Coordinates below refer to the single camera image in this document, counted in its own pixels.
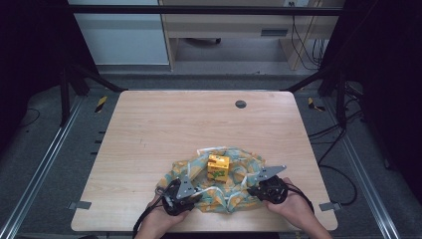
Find black hanging desk cables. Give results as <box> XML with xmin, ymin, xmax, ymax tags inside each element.
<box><xmin>290</xmin><ymin>14</ymin><xmax>328</xmax><ymax>72</ymax></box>

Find bundle of black floor cables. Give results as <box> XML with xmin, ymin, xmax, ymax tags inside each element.
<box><xmin>308</xmin><ymin>83</ymin><xmax>365</xmax><ymax>164</ymax></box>

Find yellow carton box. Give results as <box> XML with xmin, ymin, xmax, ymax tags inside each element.
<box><xmin>206</xmin><ymin>153</ymin><xmax>231</xmax><ymax>183</ymax></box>

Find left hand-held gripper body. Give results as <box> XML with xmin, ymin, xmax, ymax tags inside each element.
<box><xmin>160</xmin><ymin>175</ymin><xmax>203</xmax><ymax>217</ymax></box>

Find person's left hand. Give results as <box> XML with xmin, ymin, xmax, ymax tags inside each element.
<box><xmin>134</xmin><ymin>193</ymin><xmax>191</xmax><ymax>239</ymax></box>

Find black curtain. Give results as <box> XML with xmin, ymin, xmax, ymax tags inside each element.
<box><xmin>317</xmin><ymin>0</ymin><xmax>422</xmax><ymax>200</ymax></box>
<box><xmin>0</xmin><ymin>0</ymin><xmax>100</xmax><ymax>148</ymax></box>

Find yellow black striped tape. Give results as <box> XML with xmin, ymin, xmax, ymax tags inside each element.
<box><xmin>94</xmin><ymin>95</ymin><xmax>109</xmax><ymax>114</ymax></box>

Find thin black floor cable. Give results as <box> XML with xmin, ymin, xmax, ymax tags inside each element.
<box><xmin>17</xmin><ymin>107</ymin><xmax>42</xmax><ymax>129</ymax></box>

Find white cabinet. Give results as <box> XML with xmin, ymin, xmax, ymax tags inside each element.
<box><xmin>67</xmin><ymin>0</ymin><xmax>170</xmax><ymax>66</ymax></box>

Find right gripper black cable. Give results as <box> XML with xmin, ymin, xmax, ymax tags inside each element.
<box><xmin>286</xmin><ymin>183</ymin><xmax>316</xmax><ymax>214</ymax></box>

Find person's right hand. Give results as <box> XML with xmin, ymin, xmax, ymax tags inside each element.
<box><xmin>264</xmin><ymin>176</ymin><xmax>317</xmax><ymax>231</ymax></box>

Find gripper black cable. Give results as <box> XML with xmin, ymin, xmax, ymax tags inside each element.
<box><xmin>286</xmin><ymin>183</ymin><xmax>316</xmax><ymax>214</ymax></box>
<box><xmin>131</xmin><ymin>186</ymin><xmax>168</xmax><ymax>239</ymax></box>

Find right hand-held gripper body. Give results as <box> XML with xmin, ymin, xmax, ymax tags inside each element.
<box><xmin>254</xmin><ymin>164</ymin><xmax>290</xmax><ymax>204</ymax></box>

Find yellow-handled tool right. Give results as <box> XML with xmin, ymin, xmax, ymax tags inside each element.
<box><xmin>307</xmin><ymin>97</ymin><xmax>326</xmax><ymax>114</ymax></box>

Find black horizontal frame bar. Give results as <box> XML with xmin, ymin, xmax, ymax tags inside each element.
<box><xmin>68</xmin><ymin>4</ymin><xmax>343</xmax><ymax>17</ymax></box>

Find black looped floor cable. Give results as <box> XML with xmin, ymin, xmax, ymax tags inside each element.
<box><xmin>317</xmin><ymin>164</ymin><xmax>359</xmax><ymax>207</ymax></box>

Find black metal frame stand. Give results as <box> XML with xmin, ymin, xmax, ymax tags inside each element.
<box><xmin>281</xmin><ymin>64</ymin><xmax>348</xmax><ymax>129</ymax></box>
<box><xmin>59</xmin><ymin>62</ymin><xmax>129</xmax><ymax>127</ymax></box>

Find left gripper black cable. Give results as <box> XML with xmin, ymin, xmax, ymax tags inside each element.
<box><xmin>131</xmin><ymin>186</ymin><xmax>168</xmax><ymax>239</ymax></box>

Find light wooden desk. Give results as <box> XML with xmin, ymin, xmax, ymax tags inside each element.
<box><xmin>158</xmin><ymin>0</ymin><xmax>344</xmax><ymax>72</ymax></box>

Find teal orange-print cloth bag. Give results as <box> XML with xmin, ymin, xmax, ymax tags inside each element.
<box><xmin>156</xmin><ymin>145</ymin><xmax>269</xmax><ymax>214</ymax></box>

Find aluminium floor rail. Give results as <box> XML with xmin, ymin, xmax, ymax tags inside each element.
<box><xmin>0</xmin><ymin>95</ymin><xmax>85</xmax><ymax>239</ymax></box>
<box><xmin>321</xmin><ymin>97</ymin><xmax>402</xmax><ymax>239</ymax></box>

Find grey tape piece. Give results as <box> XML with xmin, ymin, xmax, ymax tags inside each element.
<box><xmin>318</xmin><ymin>201</ymin><xmax>343</xmax><ymax>212</ymax></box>
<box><xmin>67</xmin><ymin>200</ymin><xmax>93</xmax><ymax>211</ymax></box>

